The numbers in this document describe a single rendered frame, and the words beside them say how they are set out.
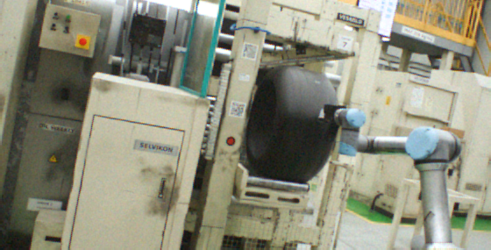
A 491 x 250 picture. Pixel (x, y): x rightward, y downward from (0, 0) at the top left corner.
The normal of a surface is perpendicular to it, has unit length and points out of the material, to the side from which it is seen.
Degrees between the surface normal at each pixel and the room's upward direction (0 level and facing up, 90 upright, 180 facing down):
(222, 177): 90
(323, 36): 90
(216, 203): 90
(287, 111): 78
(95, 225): 90
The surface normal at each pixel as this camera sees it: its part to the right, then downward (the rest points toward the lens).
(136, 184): 0.27, 0.11
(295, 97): 0.07, -0.41
